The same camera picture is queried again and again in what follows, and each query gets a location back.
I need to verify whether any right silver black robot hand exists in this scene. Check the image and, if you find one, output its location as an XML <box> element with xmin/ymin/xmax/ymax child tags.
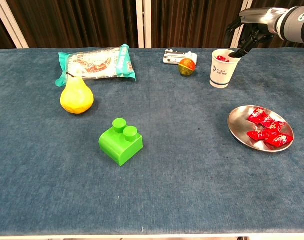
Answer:
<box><xmin>223</xmin><ymin>7</ymin><xmax>280</xmax><ymax>60</ymax></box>

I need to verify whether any white paper cup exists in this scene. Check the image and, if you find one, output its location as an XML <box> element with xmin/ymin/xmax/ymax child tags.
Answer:
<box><xmin>208</xmin><ymin>48</ymin><xmax>241</xmax><ymax>89</ymax></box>

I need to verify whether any round steel plate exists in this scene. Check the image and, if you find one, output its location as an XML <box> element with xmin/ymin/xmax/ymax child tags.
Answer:
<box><xmin>227</xmin><ymin>104</ymin><xmax>295</xmax><ymax>153</ymax></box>

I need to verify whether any orange green toy ball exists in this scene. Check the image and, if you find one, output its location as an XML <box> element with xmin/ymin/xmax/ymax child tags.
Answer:
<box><xmin>178</xmin><ymin>57</ymin><xmax>196</xmax><ymax>77</ymax></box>

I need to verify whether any white plastic clip device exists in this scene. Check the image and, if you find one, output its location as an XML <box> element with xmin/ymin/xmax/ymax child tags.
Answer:
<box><xmin>163</xmin><ymin>48</ymin><xmax>198</xmax><ymax>66</ymax></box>

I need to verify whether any teal snack package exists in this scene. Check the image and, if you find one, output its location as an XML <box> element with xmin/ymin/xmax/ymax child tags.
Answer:
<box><xmin>54</xmin><ymin>43</ymin><xmax>137</xmax><ymax>88</ymax></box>

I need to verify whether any green building block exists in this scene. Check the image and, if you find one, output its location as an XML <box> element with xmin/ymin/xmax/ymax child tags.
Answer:
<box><xmin>98</xmin><ymin>117</ymin><xmax>144</xmax><ymax>167</ymax></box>

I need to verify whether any blue table cloth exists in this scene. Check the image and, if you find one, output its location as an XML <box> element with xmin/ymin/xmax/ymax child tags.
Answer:
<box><xmin>0</xmin><ymin>47</ymin><xmax>304</xmax><ymax>237</ymax></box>

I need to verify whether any yellow toy pear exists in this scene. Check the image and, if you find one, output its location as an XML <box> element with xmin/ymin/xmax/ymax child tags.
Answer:
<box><xmin>59</xmin><ymin>71</ymin><xmax>95</xmax><ymax>115</ymax></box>

